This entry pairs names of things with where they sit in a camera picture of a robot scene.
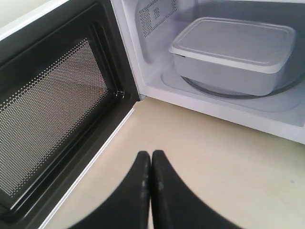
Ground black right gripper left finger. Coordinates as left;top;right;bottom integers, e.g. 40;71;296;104
71;151;151;229

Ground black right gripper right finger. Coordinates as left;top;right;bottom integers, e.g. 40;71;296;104
150;150;239;229

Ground white lidded plastic container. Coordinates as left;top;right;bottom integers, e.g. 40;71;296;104
169;17;296;96

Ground white microwave door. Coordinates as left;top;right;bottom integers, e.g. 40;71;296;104
0;0;139;229

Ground glass turntable plate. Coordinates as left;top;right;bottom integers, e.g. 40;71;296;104
161;66;305;100

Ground white Midea microwave body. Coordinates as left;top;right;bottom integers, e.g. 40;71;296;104
112;0;305;143

